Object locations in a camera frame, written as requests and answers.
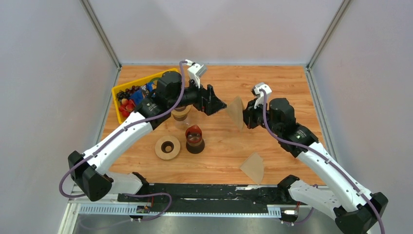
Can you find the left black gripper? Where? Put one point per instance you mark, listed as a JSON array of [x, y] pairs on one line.
[[207, 101]]

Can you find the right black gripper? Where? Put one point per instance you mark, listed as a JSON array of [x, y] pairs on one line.
[[249, 113]]

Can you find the brown paper filter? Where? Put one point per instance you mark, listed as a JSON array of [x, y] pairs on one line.
[[235, 111], [253, 167]]

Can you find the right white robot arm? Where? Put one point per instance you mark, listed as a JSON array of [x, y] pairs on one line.
[[354, 208]]

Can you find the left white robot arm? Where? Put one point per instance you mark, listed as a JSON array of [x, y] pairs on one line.
[[90, 169]]

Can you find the brown glass dripper on base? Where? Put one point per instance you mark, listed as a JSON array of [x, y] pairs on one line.
[[194, 139]]

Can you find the yellow plastic basket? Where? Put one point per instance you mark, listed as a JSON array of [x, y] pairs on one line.
[[135, 80]]

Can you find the blue chips bag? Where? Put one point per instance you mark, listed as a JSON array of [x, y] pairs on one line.
[[140, 92]]

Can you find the red strawberries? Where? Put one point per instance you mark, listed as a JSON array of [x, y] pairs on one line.
[[126, 107]]

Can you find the dark grapes bunch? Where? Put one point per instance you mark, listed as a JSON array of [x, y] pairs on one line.
[[127, 93]]

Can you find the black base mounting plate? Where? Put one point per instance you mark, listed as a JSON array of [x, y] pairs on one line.
[[211, 198]]

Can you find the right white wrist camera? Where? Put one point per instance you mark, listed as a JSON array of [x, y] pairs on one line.
[[259, 90]]

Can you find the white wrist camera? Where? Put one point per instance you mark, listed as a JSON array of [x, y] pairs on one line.
[[259, 90], [195, 71]]

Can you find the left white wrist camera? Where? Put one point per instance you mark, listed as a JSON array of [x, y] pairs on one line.
[[195, 71]]

